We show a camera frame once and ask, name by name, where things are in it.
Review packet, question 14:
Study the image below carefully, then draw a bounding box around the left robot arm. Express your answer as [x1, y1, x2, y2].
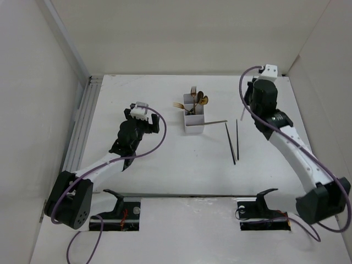
[44, 103, 165, 230]

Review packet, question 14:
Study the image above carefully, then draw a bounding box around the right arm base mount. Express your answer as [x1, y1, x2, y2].
[235, 188, 291, 231]

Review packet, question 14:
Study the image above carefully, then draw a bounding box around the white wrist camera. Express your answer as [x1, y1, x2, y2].
[258, 64, 278, 83]
[130, 102, 149, 121]

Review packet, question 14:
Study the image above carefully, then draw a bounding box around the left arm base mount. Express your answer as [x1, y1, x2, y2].
[87, 189, 141, 232]

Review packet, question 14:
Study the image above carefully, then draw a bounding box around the dark grey chopstick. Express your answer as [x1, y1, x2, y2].
[225, 123, 237, 165]
[236, 119, 240, 161]

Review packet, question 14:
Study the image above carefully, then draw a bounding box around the white three-compartment utensil holder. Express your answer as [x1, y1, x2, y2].
[183, 93, 205, 134]

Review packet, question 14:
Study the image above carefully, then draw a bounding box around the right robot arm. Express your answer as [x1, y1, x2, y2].
[244, 78, 351, 224]

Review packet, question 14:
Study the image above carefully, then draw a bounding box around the gold fork green handle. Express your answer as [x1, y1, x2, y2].
[173, 102, 191, 114]

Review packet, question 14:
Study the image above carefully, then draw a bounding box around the silver chopstick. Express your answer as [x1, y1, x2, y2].
[202, 120, 228, 125]
[240, 107, 246, 121]

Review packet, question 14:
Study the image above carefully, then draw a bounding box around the aluminium frame rail left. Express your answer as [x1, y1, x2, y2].
[59, 75, 103, 172]

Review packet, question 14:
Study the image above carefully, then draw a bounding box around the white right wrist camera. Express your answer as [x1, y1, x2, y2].
[258, 64, 278, 83]

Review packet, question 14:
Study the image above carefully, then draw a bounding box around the gold spoon green handle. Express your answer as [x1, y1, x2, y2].
[193, 96, 208, 114]

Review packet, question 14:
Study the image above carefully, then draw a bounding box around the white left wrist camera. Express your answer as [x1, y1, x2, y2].
[130, 102, 149, 121]

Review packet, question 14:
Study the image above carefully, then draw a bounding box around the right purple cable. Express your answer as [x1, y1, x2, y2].
[238, 65, 349, 243]

